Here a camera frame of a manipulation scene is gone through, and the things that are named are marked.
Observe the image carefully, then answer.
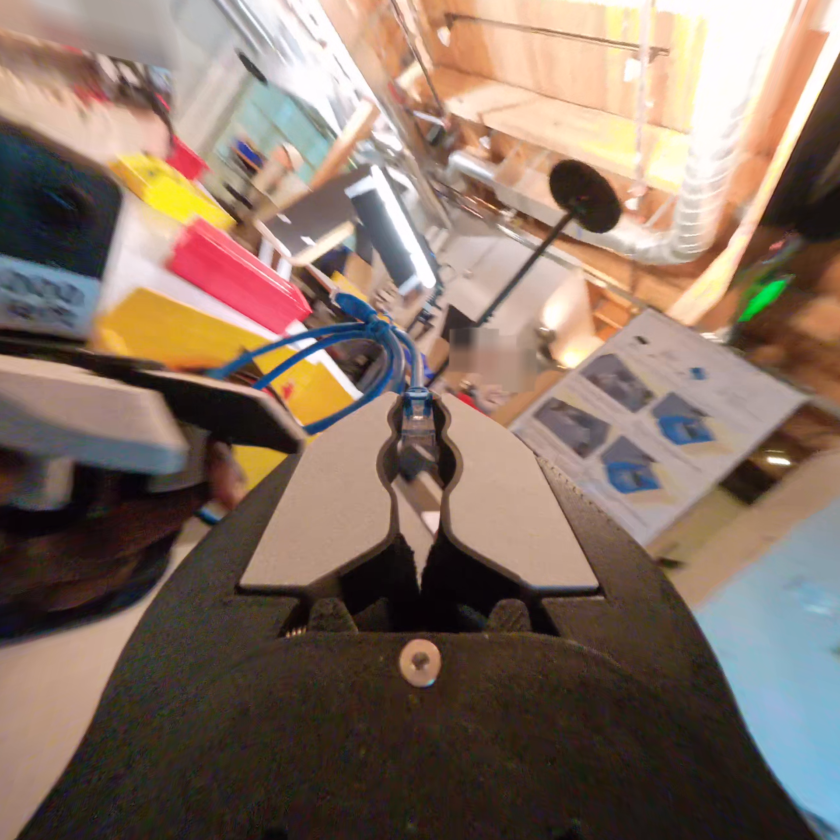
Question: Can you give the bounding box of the black pole with round disc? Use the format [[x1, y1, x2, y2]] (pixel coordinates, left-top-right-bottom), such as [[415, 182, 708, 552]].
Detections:
[[476, 159, 623, 327]]

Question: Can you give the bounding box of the red plastic bin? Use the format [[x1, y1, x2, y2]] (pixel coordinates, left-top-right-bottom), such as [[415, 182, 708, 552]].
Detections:
[[165, 134, 210, 182], [166, 218, 314, 336]]

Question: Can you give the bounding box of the wooden poster board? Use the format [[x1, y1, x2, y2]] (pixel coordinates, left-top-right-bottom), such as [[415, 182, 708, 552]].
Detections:
[[252, 164, 375, 266]]

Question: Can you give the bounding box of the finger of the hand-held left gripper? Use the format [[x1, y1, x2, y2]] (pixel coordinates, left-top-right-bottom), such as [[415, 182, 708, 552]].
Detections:
[[98, 367, 307, 455], [0, 357, 191, 475]]

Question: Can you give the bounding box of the instruction poster board with stand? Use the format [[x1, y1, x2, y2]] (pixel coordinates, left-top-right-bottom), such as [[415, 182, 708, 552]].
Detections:
[[508, 308, 809, 547]]

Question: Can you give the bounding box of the green exit sign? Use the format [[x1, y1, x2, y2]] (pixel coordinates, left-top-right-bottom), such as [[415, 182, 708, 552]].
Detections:
[[735, 276, 796, 324]]

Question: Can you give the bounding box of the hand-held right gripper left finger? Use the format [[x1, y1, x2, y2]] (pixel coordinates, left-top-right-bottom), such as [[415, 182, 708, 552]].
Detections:
[[238, 392, 401, 589]]

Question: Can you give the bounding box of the ceiling light strip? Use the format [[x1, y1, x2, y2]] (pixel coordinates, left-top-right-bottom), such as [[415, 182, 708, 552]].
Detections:
[[666, 0, 840, 326]]

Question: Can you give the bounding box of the yellow plastic bin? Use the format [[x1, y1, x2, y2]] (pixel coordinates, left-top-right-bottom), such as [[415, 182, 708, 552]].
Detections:
[[92, 287, 363, 490], [108, 154, 237, 232]]

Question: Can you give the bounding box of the silver ventilation duct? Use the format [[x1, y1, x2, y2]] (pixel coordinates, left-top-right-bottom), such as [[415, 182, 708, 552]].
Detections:
[[446, 98, 746, 265]]

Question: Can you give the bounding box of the LED light panel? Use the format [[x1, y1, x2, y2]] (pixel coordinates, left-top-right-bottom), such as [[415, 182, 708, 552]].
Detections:
[[344, 164, 442, 298]]

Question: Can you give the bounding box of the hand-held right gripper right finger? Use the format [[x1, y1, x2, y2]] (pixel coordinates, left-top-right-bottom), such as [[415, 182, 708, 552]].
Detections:
[[436, 394, 599, 592]]

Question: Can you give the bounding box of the blue ethernet cable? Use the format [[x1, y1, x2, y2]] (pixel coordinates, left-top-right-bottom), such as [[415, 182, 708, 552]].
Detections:
[[209, 292, 439, 483]]

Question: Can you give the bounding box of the black ceiling speaker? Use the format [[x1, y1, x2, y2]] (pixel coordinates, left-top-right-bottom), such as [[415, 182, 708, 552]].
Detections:
[[764, 164, 840, 242]]

